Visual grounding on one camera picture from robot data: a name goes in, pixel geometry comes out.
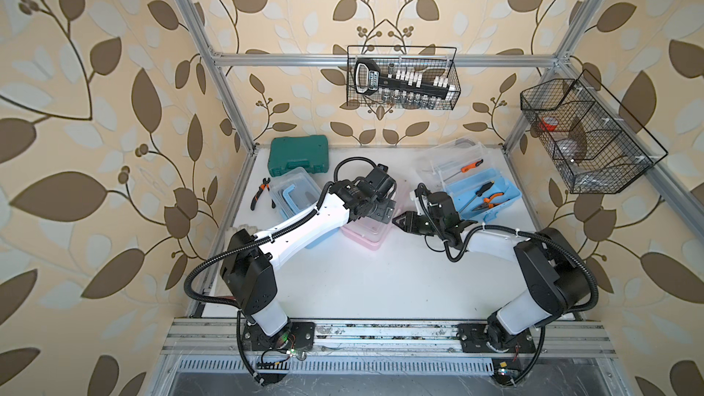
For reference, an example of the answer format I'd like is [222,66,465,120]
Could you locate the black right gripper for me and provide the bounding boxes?
[392,210,444,237]

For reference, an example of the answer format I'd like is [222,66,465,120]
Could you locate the pink toolbox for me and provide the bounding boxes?
[340,180,411,251]

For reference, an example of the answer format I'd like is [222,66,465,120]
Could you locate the light blue toolbox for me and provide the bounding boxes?
[414,137,522,223]

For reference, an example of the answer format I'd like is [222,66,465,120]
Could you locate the blue clear-lid toolbox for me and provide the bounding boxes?
[269,168,321,220]

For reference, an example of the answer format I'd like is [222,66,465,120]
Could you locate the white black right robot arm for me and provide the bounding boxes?
[392,183,599,346]

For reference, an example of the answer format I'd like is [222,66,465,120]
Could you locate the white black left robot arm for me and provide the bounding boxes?
[183,157,397,338]

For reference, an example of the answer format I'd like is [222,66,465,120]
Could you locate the orange black needle-nose pliers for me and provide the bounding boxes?
[472,192,504,212]

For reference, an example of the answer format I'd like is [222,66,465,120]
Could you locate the black yellow long screwdriver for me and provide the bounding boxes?
[458,181,494,214]

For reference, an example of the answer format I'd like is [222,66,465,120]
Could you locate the green plastic tool case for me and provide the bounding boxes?
[268,135,329,177]

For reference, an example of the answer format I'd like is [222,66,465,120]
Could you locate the orange black cutting pliers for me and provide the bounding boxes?
[250,177,271,211]

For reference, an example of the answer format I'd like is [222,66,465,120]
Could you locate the black socket wrench set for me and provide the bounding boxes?
[351,58,460,101]

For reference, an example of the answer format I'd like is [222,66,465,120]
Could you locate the red tape roll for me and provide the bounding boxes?
[538,115,560,132]

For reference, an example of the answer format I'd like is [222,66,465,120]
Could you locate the orange handled flat screwdriver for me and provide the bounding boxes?
[445,159,484,181]

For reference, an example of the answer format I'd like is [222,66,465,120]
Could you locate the black wire basket centre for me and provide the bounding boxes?
[346,44,462,111]

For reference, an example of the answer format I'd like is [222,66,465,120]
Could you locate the black wire basket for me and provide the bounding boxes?
[521,70,668,194]
[346,44,462,111]

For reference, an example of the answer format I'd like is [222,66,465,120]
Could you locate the black wire basket right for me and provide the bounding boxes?
[521,70,668,194]

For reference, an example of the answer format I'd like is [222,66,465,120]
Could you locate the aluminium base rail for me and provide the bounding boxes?
[161,318,617,377]

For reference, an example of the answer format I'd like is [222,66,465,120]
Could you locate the aluminium frame post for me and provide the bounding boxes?
[175,0,257,155]

